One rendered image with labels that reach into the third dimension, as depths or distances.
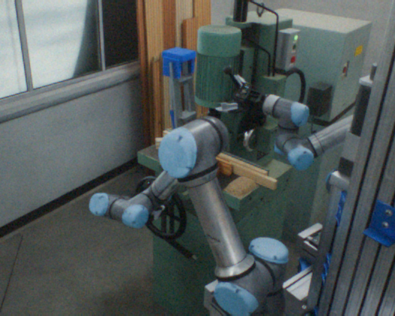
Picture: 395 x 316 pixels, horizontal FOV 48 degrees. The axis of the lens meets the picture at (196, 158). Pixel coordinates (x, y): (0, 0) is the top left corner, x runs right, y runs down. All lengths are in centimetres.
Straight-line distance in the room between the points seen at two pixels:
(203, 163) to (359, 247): 49
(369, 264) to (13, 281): 210
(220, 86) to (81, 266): 153
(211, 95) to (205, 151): 73
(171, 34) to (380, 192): 264
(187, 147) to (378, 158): 47
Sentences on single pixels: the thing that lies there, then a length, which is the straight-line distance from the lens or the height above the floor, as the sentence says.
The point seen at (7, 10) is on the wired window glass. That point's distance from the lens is 285.
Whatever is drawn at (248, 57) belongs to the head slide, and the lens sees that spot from 193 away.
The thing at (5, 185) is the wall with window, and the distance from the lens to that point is 302.
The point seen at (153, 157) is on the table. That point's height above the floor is 90.
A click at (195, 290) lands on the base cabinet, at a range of 227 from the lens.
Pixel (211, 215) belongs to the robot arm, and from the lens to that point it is 116.
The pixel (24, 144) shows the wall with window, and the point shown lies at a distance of 299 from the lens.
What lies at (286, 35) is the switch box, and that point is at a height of 147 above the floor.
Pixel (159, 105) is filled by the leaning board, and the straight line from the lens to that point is 339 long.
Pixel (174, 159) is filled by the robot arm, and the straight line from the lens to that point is 111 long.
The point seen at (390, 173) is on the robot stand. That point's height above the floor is 136.
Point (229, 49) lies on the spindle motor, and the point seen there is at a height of 145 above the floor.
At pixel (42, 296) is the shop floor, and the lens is 272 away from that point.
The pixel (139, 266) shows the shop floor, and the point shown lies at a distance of 281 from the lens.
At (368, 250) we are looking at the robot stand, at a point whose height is 112.
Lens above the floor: 187
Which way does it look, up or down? 28 degrees down
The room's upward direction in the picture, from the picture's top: 3 degrees clockwise
